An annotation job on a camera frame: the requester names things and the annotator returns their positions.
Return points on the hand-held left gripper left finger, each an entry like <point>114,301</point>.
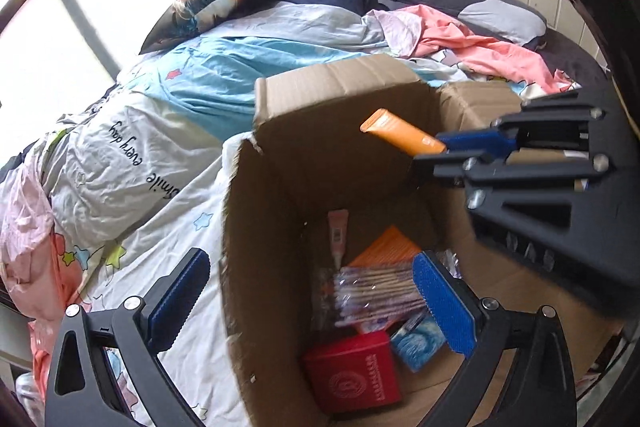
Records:
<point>177,302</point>

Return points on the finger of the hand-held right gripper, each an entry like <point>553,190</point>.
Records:
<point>475,140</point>
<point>450,169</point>

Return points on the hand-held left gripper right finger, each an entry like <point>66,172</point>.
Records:
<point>445,307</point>

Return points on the blue patterned pack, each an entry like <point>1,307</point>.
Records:
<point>417,342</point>

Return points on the orange cream tube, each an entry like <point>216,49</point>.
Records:
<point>395,132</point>

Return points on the clear toothpick packet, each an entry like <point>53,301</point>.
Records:
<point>370,297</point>

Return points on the orange box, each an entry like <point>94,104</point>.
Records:
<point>387,249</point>

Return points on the red square box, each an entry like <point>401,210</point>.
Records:
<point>350,377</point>

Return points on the brown cardboard box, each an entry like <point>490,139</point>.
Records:
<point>300,157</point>

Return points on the star printed bed sheet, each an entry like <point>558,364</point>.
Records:
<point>200,217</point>

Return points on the pink crumpled cloth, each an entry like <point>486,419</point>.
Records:
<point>480,47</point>

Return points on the pink thermometer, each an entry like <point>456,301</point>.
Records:
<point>336,237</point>

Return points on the grey navy pillow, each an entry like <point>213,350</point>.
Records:
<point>490,7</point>

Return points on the pink grey blue quilt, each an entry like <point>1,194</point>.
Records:
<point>125,147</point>

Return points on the large window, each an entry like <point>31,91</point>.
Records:
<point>75,32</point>

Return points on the dark patterned pillow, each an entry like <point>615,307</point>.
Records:
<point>210,2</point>

